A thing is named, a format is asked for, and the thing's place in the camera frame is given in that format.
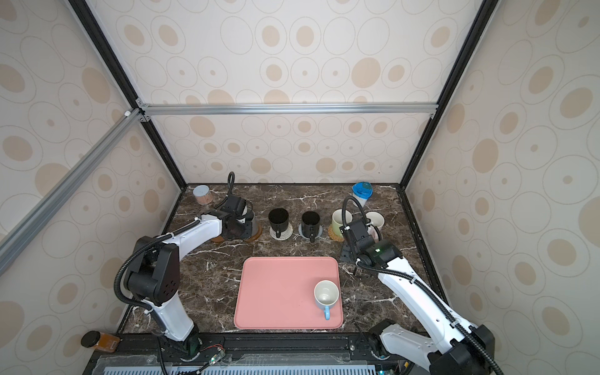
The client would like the rattan woven coaster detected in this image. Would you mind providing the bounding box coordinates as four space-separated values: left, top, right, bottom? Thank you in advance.
327 224 344 242

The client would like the brown wooden coaster front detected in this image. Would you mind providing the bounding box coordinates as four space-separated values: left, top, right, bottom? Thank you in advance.
245 223 263 242

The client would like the green mug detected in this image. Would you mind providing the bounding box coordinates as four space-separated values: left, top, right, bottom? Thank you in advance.
331 209 353 234

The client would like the blue handled white mug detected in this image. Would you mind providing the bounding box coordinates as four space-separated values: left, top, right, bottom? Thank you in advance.
313 280 340 320

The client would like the black mug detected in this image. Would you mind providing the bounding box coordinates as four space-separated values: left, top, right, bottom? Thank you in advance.
268 208 289 233
301 211 321 226

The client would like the multicolour woven coaster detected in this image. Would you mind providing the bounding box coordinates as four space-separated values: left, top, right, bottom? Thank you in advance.
269 224 294 241

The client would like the blue woven coaster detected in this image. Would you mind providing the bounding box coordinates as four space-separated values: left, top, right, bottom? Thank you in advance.
298 224 323 242

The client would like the grey mug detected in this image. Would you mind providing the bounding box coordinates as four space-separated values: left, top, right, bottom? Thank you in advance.
245 209 255 226

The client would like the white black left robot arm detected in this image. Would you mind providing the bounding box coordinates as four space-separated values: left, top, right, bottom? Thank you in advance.
113 172 259 345

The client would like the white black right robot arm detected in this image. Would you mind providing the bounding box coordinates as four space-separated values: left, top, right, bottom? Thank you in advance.
340 215 502 374

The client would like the pink jar grey lid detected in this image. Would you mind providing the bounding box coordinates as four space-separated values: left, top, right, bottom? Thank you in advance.
192 185 213 206

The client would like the white cup blue lid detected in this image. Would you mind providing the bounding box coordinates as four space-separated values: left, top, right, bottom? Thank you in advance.
352 181 373 207

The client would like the pink plastic tray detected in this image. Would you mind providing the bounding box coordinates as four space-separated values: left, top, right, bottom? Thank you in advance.
234 256 344 330

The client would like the amber jar black lid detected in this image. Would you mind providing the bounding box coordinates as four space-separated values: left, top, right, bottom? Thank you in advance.
81 331 121 353

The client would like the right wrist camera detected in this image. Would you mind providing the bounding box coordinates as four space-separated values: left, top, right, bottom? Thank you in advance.
341 219 375 253

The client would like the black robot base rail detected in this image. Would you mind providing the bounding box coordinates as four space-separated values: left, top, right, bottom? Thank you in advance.
81 330 488 375

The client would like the silver aluminium frame bar rear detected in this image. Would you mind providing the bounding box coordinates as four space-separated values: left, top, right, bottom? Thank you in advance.
140 102 438 117

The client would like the silver aluminium frame bar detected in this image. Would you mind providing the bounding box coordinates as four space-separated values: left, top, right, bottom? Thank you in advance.
140 102 438 117
1 108 142 273

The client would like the silver aluminium frame bar left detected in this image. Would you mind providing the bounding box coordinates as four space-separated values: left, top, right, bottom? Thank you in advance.
1 108 142 273

